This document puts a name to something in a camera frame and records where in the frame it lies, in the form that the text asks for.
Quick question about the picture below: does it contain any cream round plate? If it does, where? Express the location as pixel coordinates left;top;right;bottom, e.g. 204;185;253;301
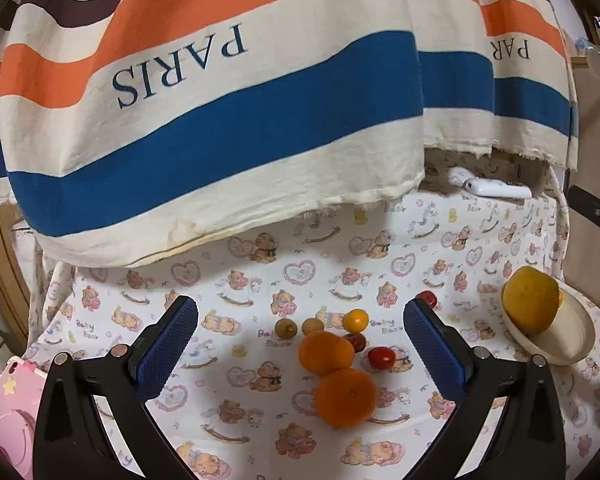
503;281;596;366

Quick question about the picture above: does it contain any pink phone case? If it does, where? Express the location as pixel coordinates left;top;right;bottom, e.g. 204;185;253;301
0;356;46;479

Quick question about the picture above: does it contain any dark red cherry tomato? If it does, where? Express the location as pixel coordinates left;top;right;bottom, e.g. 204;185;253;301
343;333;367;353

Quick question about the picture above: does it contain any striped Paris canvas cloth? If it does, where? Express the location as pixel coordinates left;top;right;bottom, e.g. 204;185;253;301
0;0;578;268

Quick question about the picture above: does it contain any large yellow pomelo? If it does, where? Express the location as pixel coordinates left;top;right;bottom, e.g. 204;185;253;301
502;266;562;336

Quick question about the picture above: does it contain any dark red small plum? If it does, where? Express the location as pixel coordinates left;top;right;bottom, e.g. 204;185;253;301
417;290;438;309

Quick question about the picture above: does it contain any yellow cherry tomato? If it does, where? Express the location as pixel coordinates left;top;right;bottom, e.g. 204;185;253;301
342;309;370;334

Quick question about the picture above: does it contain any baby bear print cloth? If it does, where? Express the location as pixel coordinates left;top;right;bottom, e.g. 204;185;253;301
24;194;600;480

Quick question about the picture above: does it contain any large orange tangerine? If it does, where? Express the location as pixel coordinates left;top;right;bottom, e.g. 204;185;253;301
298;330;355;376

